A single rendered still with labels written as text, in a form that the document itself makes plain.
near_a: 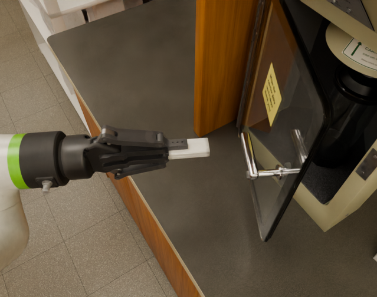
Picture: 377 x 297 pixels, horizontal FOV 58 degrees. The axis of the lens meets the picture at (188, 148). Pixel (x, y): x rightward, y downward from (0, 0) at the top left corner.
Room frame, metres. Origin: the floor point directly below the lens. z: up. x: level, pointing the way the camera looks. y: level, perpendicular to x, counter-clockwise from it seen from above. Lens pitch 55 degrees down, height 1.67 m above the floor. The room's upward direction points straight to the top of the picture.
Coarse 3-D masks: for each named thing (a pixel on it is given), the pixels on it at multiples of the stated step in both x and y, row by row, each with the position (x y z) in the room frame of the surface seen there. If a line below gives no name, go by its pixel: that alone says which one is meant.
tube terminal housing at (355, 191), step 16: (304, 0) 0.49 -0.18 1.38; (320, 0) 0.46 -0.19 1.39; (336, 16) 0.44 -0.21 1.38; (352, 32) 0.41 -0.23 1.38; (368, 32) 0.39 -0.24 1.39; (352, 176) 0.31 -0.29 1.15; (304, 192) 0.36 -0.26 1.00; (352, 192) 0.30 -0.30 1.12; (368, 192) 0.33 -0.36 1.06; (304, 208) 0.35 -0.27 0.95; (320, 208) 0.32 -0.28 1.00; (336, 208) 0.30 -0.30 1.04; (352, 208) 0.32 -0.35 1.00; (320, 224) 0.30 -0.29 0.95
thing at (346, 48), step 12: (336, 36) 0.46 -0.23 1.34; (348, 36) 0.44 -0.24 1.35; (336, 48) 0.44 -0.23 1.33; (348, 48) 0.42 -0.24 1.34; (360, 48) 0.41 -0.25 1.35; (348, 60) 0.41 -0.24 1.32; (360, 60) 0.40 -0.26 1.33; (372, 60) 0.39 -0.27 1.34; (360, 72) 0.39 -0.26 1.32; (372, 72) 0.39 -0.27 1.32
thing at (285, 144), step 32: (288, 32) 0.40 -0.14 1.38; (256, 64) 0.51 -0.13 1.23; (288, 64) 0.37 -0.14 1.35; (256, 96) 0.47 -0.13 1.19; (288, 96) 0.34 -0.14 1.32; (320, 96) 0.27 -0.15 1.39; (256, 128) 0.43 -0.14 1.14; (288, 128) 0.31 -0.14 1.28; (320, 128) 0.24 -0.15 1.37; (256, 160) 0.38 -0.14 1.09; (288, 160) 0.28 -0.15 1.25; (256, 192) 0.34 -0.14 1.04; (288, 192) 0.24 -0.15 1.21
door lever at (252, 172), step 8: (240, 136) 0.36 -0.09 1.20; (248, 136) 0.35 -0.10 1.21; (248, 144) 0.34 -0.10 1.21; (248, 152) 0.32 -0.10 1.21; (248, 160) 0.31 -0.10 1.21; (248, 168) 0.29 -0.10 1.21; (256, 168) 0.29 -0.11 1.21; (280, 168) 0.29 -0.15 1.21; (248, 176) 0.28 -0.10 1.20; (256, 176) 0.28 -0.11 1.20; (264, 176) 0.28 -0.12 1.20; (272, 176) 0.28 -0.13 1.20; (280, 176) 0.28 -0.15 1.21
